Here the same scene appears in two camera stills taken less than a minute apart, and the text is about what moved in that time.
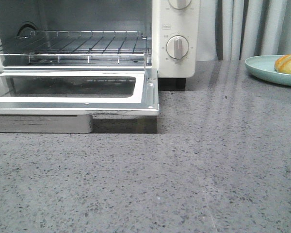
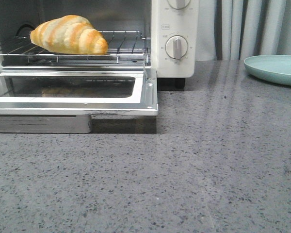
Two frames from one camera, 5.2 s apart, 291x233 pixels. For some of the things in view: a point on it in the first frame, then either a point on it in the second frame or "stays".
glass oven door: (65, 101) stays
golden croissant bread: (289, 64) → (69, 34)
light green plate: (264, 66) stays
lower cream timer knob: (177, 46) stays
